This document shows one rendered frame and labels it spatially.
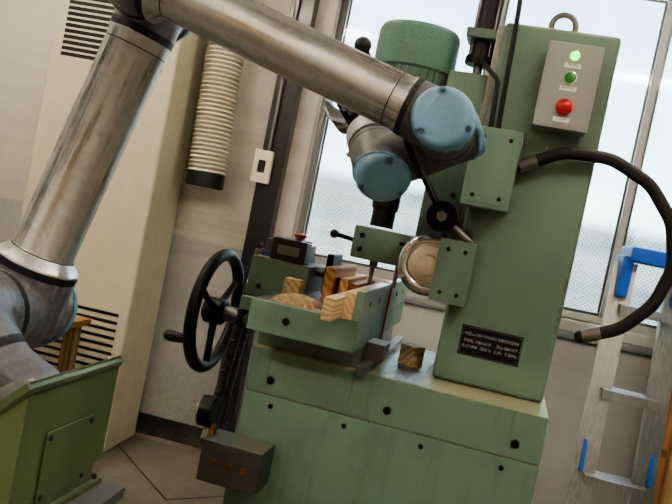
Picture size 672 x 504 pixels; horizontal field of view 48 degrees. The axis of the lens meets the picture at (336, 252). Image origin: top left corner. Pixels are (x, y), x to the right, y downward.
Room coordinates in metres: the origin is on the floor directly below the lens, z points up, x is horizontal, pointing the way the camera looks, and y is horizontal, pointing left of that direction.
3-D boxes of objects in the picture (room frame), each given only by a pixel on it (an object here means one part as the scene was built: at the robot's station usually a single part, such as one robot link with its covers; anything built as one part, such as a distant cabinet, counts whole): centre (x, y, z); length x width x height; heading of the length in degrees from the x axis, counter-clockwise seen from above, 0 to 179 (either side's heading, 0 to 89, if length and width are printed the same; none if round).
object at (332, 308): (1.58, -0.07, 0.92); 0.60 x 0.02 x 0.04; 167
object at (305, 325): (1.68, 0.02, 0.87); 0.61 x 0.30 x 0.06; 167
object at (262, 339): (1.65, -0.03, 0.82); 0.40 x 0.21 x 0.04; 167
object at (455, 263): (1.45, -0.23, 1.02); 0.09 x 0.07 x 0.12; 167
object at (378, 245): (1.63, -0.10, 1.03); 0.14 x 0.07 x 0.09; 77
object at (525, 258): (1.58, -0.37, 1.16); 0.22 x 0.22 x 0.72; 77
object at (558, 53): (1.43, -0.37, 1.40); 0.10 x 0.06 x 0.16; 77
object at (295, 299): (1.43, 0.05, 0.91); 0.10 x 0.07 x 0.02; 77
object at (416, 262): (1.49, -0.18, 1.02); 0.12 x 0.03 x 0.12; 77
